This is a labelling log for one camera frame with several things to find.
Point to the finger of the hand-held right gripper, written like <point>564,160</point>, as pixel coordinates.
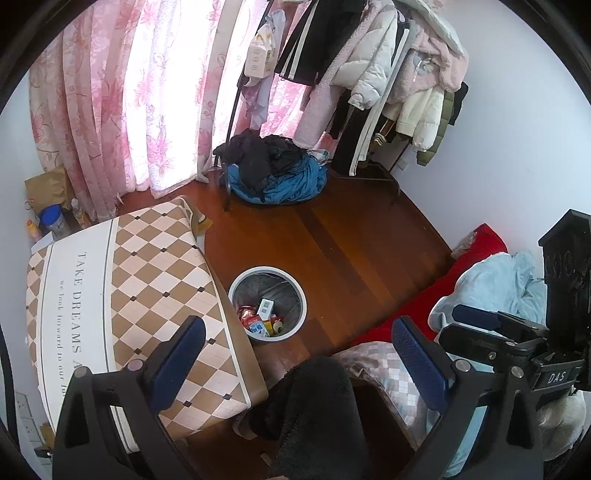
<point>475,314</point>
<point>489,344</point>

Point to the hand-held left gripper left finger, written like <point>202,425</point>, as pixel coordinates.
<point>180,360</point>

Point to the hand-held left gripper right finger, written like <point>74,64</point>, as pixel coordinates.
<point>415,360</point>

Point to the red snack wrapper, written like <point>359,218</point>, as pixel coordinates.
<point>247,316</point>

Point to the white and blue milk carton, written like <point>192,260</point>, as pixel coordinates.
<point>258,328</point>

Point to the white round trash bin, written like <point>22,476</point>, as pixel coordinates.
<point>277,338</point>

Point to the small white box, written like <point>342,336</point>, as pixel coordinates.
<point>266,308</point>

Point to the yellowish fruit peel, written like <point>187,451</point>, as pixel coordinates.
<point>278,327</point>

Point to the person's right forearm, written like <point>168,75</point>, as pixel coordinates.
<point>561,420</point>

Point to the checkered pillow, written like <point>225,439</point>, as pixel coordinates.
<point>383,374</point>

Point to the light blue cloth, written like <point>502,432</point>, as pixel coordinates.
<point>489,281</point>

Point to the red blanket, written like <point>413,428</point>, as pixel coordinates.
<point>415,300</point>

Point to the checkered tablecloth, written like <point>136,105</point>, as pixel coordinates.
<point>152,267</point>

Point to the person's leg black fleece pants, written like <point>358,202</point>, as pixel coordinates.
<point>314,415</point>

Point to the brown cardboard piece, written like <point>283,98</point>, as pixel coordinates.
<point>202,224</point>

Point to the white power strip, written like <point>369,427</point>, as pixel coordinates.
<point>25,415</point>

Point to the black clothes rack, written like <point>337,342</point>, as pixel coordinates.
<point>227,194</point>

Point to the clear plastic bottle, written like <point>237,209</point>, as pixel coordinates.
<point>78,214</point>

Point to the olive green jacket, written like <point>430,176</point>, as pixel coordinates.
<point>438,134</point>

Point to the blue-lid jar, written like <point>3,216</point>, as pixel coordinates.
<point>51,221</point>

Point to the small orange bottle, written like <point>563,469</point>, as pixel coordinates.
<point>32,229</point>

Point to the cream fleece jacket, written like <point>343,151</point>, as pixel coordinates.
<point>420,115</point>

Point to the blue cloth pile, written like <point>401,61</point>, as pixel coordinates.
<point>291,184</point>

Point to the black clothes pile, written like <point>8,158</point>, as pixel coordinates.
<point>254,157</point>

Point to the black white-striped pants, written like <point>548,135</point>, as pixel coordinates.
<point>355,134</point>

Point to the brown paper bag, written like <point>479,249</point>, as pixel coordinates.
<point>46,187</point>

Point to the pink fleece robe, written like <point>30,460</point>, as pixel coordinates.
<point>434,64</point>

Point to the pink fluffy coat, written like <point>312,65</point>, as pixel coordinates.
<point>318,115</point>

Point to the pink floral curtain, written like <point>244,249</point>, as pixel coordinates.
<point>161,92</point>

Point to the lilac hanging garment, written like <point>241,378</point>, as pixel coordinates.
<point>254,101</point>

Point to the white puffer jacket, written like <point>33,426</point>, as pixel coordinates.
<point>369,60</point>

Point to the black white-striped jacket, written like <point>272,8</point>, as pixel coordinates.
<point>318,41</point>

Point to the cream printed hanging bag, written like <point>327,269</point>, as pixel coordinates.
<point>259,50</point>

